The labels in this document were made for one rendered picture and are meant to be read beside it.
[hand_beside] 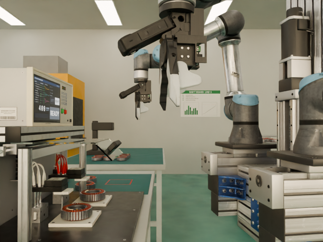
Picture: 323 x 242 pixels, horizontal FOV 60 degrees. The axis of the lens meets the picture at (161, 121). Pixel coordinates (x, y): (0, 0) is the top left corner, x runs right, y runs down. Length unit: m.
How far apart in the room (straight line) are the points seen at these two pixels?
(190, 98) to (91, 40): 2.62
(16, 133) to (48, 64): 4.35
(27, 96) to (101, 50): 5.71
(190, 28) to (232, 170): 0.83
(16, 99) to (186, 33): 0.69
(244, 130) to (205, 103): 5.17
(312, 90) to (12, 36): 7.02
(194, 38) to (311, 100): 0.46
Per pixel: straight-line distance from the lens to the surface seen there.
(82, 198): 1.32
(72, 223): 1.07
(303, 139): 0.90
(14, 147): 1.01
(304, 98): 0.91
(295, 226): 0.86
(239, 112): 1.32
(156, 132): 6.36
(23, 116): 1.07
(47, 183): 1.11
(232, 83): 1.47
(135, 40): 0.55
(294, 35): 1.20
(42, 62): 5.28
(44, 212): 1.17
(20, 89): 1.08
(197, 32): 0.58
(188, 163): 6.45
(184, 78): 0.50
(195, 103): 6.42
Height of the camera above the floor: 1.12
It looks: 1 degrees up
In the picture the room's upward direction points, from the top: straight up
